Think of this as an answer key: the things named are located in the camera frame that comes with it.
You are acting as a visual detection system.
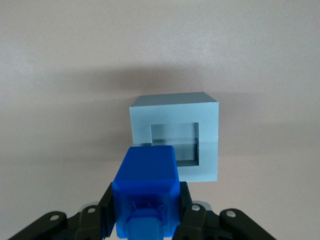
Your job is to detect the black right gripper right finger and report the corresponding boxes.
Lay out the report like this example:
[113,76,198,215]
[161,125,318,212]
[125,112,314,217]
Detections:
[171,181,279,240]

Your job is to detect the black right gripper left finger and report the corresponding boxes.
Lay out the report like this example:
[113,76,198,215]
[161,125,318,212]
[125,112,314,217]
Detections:
[9,182,118,240]

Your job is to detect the blue plastic block part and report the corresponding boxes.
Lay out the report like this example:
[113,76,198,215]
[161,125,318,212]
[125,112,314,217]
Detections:
[110,145,181,240]

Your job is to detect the gray square hollow base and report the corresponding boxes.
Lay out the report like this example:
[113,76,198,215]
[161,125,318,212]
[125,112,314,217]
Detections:
[128,91,220,183]

